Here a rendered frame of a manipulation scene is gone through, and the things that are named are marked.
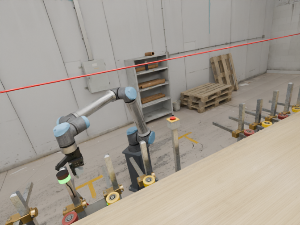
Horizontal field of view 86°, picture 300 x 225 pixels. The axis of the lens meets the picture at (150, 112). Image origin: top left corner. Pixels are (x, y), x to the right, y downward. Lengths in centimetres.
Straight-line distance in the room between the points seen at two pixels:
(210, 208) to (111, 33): 349
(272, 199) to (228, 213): 26
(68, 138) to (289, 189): 126
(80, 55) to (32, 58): 78
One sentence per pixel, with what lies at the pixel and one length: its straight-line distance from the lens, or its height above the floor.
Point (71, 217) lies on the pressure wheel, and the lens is 118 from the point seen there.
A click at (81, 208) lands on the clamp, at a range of 127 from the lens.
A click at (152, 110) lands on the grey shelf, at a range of 437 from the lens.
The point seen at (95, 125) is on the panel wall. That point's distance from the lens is 389.
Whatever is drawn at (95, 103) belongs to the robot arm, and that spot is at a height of 137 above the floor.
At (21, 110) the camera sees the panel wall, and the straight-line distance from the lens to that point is 371.
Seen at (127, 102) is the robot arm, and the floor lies 129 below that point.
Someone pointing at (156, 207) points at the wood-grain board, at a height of 90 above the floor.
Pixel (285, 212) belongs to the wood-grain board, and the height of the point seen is 90.
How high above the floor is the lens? 172
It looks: 22 degrees down
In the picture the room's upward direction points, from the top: 9 degrees counter-clockwise
